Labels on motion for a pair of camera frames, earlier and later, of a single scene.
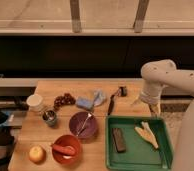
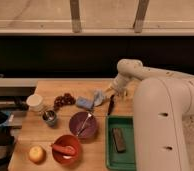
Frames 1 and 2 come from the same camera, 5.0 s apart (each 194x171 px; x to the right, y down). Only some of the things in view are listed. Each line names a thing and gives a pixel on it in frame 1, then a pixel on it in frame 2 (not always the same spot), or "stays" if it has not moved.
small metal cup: x=50 y=118 stays
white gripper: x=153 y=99 → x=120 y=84
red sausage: x=67 y=150 stays
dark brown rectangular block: x=119 y=140 stays
